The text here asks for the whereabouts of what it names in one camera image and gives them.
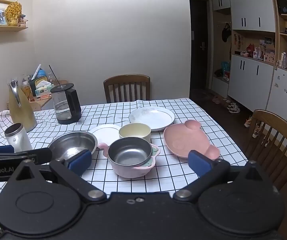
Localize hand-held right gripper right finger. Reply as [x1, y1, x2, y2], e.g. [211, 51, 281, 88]
[173, 150, 280, 202]

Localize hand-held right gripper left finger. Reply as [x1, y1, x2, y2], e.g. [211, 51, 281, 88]
[7, 149, 107, 203]

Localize stainless steel bowl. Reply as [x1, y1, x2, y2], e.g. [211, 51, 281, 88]
[47, 131, 98, 162]

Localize pink bear-shaped plate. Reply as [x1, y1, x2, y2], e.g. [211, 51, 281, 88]
[163, 119, 221, 160]

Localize pink pot with steel liner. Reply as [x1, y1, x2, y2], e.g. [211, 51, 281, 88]
[97, 137, 161, 179]

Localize cream bowl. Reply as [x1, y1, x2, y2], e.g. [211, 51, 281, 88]
[119, 123, 152, 144]

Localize white steel tumbler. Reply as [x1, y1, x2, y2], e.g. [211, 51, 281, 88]
[4, 123, 33, 153]

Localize small white plate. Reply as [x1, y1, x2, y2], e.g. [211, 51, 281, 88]
[88, 124, 122, 144]

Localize black checkered white tablecloth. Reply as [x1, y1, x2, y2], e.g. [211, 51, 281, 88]
[0, 98, 248, 198]

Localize yellow thermos jug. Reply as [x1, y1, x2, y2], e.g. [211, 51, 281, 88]
[7, 79, 37, 133]

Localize glass electric kettle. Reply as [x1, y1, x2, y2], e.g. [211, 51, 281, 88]
[50, 83, 82, 125]

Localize small colourful toy shoes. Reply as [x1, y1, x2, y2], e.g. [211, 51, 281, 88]
[244, 116, 262, 138]

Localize pair of sneakers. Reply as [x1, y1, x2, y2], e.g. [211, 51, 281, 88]
[227, 102, 240, 114]

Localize large white plate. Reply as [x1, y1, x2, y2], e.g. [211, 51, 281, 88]
[128, 106, 176, 132]

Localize green tissue box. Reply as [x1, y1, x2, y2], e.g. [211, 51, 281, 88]
[35, 80, 52, 98]

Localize orange packet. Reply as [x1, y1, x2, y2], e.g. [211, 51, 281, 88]
[21, 80, 35, 102]

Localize wooden chair with dark seat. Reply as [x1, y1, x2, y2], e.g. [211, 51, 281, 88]
[244, 109, 287, 192]

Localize white lower cabinet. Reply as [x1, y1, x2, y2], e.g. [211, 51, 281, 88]
[227, 54, 275, 111]

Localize white cabinet with stickers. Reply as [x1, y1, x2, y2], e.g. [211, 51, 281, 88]
[266, 67, 287, 123]

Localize dark door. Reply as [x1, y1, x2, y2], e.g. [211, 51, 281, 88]
[190, 0, 213, 90]

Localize black hanging bag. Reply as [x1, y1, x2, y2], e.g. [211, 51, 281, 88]
[222, 22, 232, 43]

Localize golden tree ornament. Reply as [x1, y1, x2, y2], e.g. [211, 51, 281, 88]
[5, 1, 22, 27]

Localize white upper cabinet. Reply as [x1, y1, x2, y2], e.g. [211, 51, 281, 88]
[212, 0, 276, 33]

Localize wooden wall shelf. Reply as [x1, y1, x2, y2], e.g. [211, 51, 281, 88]
[0, 19, 29, 35]

